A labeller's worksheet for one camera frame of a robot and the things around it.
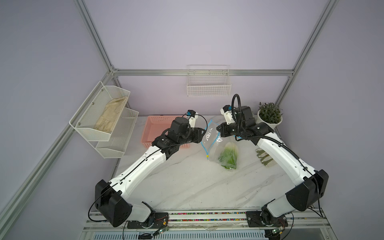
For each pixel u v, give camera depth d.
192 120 0.66
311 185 0.41
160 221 0.72
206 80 0.96
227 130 0.67
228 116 0.69
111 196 0.39
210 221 0.75
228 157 0.85
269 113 0.99
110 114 0.80
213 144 0.85
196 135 0.65
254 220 0.72
